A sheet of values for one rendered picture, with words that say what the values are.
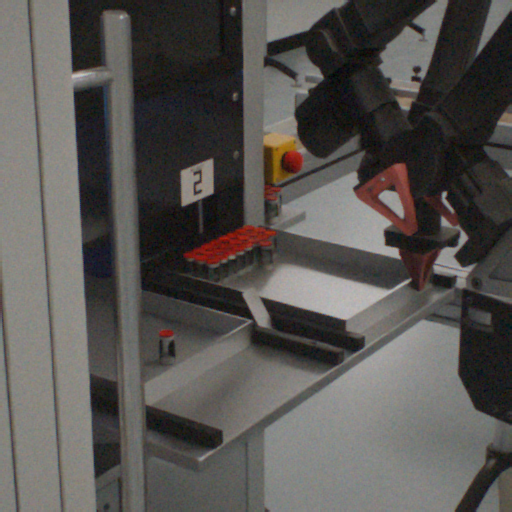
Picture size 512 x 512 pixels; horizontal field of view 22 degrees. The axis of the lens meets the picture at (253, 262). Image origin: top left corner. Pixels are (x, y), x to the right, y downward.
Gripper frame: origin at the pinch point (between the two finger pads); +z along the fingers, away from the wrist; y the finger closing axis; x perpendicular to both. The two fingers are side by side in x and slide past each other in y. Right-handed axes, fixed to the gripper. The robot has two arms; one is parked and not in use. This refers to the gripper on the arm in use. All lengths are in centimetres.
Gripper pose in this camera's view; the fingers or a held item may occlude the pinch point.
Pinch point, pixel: (420, 285)
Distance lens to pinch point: 206.9
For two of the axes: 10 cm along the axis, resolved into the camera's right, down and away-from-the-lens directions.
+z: 0.1, 9.3, 3.6
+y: -8.2, -2.0, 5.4
